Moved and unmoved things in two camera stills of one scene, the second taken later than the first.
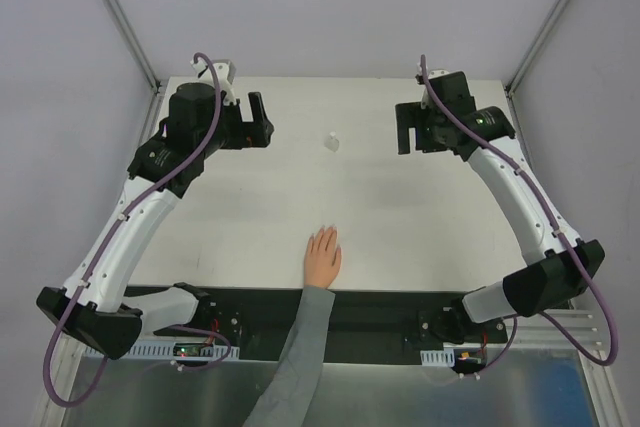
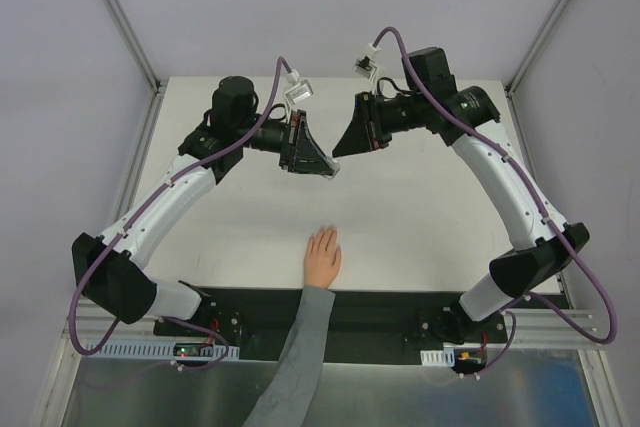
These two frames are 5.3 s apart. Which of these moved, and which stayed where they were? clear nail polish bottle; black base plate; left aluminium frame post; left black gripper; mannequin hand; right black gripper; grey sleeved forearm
Moved: left black gripper; clear nail polish bottle; right black gripper
Stayed: mannequin hand; left aluminium frame post; black base plate; grey sleeved forearm
